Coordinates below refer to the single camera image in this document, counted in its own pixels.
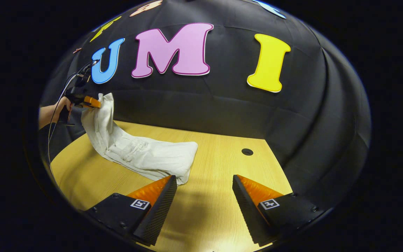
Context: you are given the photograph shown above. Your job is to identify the white jeans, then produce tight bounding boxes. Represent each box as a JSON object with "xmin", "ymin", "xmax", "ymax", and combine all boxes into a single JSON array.
[{"xmin": 81, "ymin": 93, "xmax": 198, "ymax": 185}]

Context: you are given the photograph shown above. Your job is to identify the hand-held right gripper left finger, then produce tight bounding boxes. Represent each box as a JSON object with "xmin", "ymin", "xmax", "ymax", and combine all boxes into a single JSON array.
[{"xmin": 84, "ymin": 175, "xmax": 177, "ymax": 246}]

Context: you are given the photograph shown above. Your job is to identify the black backdrop cloth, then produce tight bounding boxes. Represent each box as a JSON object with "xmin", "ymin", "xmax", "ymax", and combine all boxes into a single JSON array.
[{"xmin": 39, "ymin": 0, "xmax": 372, "ymax": 210}]

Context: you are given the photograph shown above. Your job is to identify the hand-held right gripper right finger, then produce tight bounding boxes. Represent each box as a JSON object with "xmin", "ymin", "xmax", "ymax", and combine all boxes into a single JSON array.
[{"xmin": 232, "ymin": 175, "xmax": 319, "ymax": 246}]

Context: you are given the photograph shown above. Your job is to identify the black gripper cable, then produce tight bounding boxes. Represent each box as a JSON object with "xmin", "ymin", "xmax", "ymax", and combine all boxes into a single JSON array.
[{"xmin": 47, "ymin": 61, "xmax": 95, "ymax": 168}]

